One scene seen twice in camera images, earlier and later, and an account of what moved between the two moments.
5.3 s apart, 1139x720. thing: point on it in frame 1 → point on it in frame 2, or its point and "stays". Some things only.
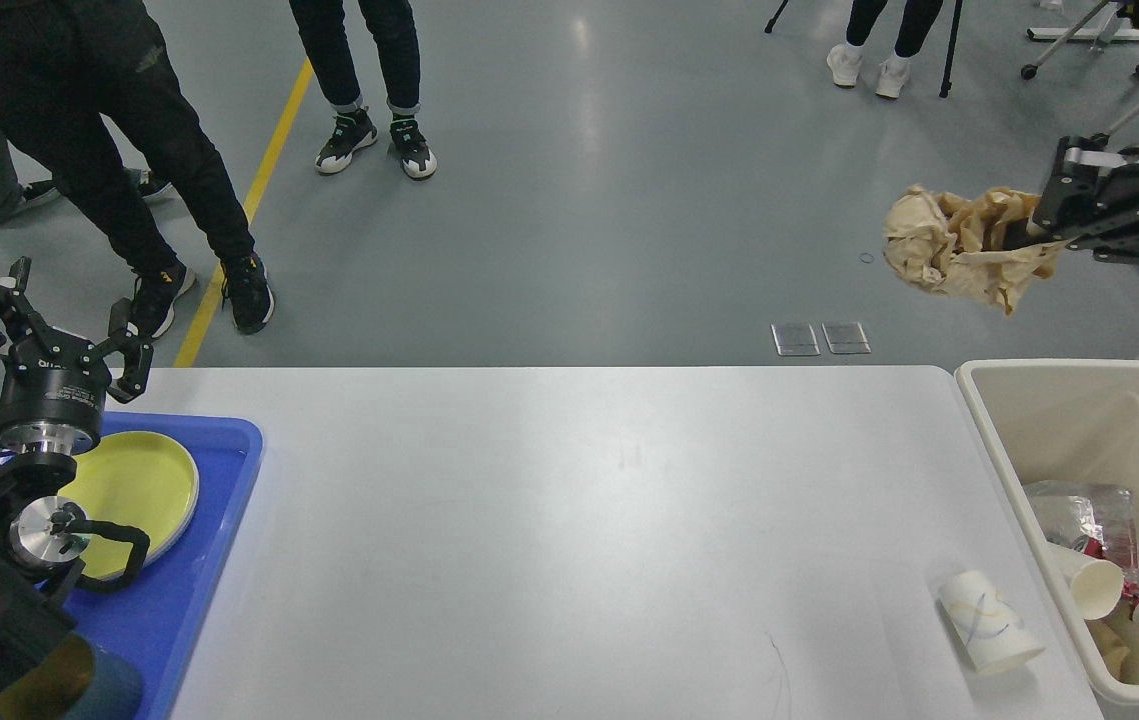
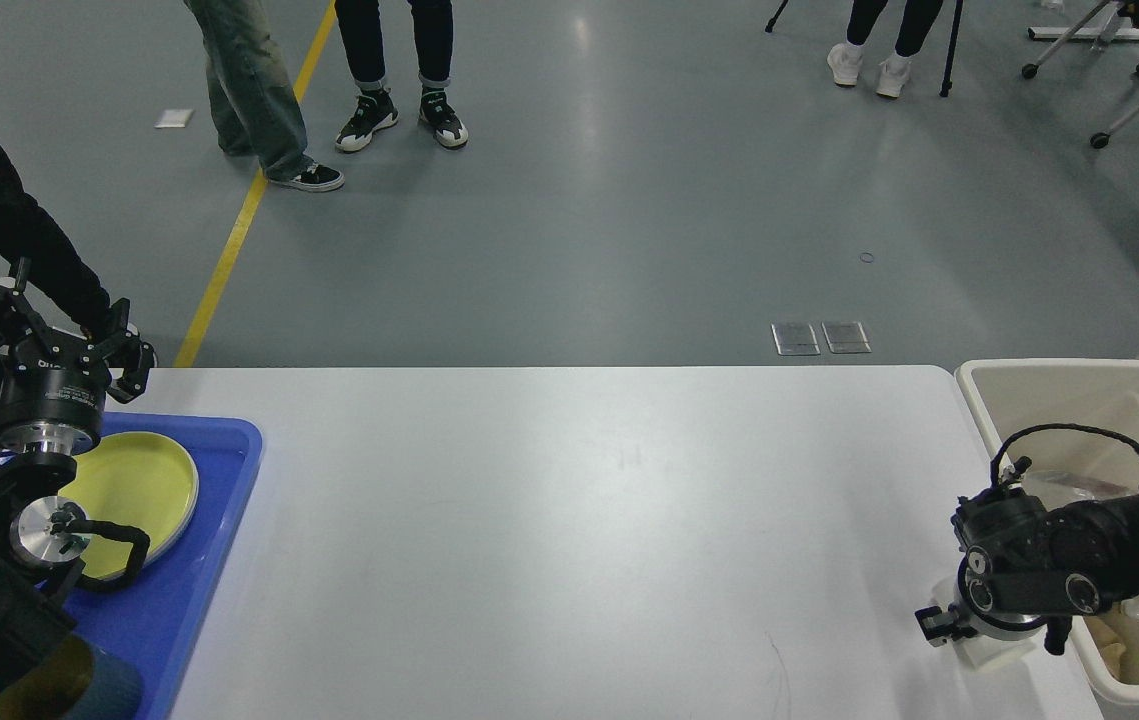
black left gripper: [51, 403] stays
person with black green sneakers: [324, 29] → [432, 33]
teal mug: [74, 681] stays
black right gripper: [1087, 181] → [1010, 598]
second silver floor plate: [846, 337] stays
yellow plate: [137, 479] stays
